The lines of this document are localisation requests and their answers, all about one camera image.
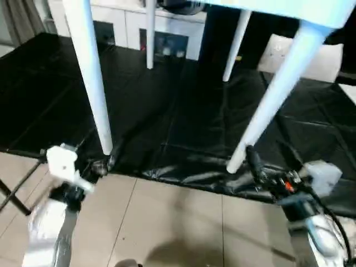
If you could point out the white plastic table leg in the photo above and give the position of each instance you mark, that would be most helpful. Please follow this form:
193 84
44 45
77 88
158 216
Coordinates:
89 72
278 94
150 33
236 44

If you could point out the white plastic table top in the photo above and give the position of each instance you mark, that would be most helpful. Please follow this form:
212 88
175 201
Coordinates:
289 8

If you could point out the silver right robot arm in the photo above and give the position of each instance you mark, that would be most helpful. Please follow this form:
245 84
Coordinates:
317 239

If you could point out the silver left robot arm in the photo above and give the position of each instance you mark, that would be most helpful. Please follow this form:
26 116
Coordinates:
50 228

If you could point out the black metal stand leg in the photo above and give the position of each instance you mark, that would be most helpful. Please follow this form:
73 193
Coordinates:
16 194

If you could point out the black work mat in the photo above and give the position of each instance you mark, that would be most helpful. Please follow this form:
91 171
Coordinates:
167 111

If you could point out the black robot left foot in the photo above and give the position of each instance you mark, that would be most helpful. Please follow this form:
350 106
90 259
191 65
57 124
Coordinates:
127 263

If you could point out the small yellow label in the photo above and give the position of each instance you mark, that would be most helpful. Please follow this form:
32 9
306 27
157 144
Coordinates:
238 57

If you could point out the white flat sheet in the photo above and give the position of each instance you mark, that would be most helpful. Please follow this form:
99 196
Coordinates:
349 92

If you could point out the white flat panel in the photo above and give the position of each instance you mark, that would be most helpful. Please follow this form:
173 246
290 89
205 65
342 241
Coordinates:
328 64

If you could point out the white cabinet with glass doors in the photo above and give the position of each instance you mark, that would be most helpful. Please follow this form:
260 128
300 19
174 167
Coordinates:
130 16

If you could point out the grey curtain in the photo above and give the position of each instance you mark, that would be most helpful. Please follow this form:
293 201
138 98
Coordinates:
16 16

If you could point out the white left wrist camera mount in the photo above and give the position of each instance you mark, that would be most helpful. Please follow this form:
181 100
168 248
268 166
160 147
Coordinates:
64 164

